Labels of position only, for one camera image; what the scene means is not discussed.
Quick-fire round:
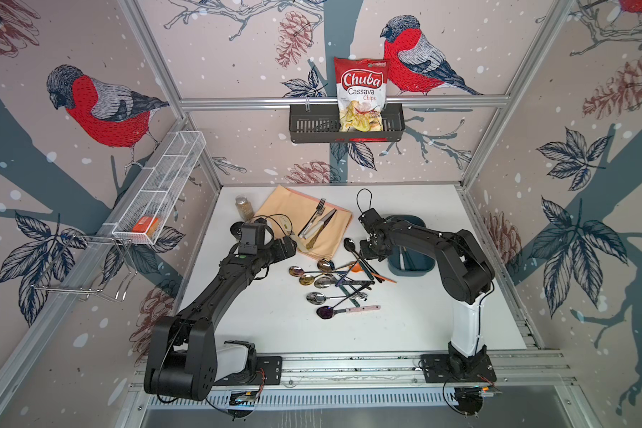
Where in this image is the white ceramic spoon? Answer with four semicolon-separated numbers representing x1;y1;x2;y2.
399;247;407;271

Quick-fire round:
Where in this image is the teal plastic storage box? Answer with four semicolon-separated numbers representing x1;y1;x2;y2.
387;246;436;276

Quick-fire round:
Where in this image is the black spoon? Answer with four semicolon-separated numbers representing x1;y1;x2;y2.
343;238;383;284

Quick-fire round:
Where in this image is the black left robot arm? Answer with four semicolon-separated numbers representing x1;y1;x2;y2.
144;220;297;401

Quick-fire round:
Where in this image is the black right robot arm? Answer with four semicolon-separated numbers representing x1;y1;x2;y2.
358;209;495;368

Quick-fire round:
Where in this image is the rainbow spoon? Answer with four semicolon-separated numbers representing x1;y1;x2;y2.
288;266;344;277

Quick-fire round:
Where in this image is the gold spoon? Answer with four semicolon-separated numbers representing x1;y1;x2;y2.
299;273;346;289

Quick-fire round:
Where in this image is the silver spoon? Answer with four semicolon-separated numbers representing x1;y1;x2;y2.
305;292;367;306

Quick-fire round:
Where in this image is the small red box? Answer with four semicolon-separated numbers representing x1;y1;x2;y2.
131;216;160;235

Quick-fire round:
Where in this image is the black round lid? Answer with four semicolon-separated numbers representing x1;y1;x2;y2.
230;221;244;240

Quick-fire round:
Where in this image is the brown spice jar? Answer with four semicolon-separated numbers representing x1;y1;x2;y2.
235;195;254;222

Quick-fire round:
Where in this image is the peach cloth napkin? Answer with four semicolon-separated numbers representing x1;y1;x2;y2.
256;185;353;260

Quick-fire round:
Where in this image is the silver fork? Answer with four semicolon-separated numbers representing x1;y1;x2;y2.
298;198;326;237

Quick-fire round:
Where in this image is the red Chuba chips bag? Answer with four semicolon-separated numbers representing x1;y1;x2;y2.
333;58;390;132

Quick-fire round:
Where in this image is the gold cream handled knife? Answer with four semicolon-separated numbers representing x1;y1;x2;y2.
277;214;294;236

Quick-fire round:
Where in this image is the orange handled spoon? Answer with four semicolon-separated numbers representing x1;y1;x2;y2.
351;263;396;284

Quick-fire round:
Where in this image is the purple spoon pink handle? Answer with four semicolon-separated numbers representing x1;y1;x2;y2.
316;305;382;320

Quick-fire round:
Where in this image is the clear wire wall shelf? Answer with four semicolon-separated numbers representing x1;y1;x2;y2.
112;130;206;245

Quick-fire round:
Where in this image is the black wall basket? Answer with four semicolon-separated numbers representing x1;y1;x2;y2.
289;105;406;144

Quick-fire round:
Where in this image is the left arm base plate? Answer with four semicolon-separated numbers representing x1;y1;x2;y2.
214;356;283;386

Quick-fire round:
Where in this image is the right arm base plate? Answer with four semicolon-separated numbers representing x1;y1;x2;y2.
417;351;498;383

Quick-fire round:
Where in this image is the wire hook rack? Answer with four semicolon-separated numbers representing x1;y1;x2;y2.
30;233;138;302

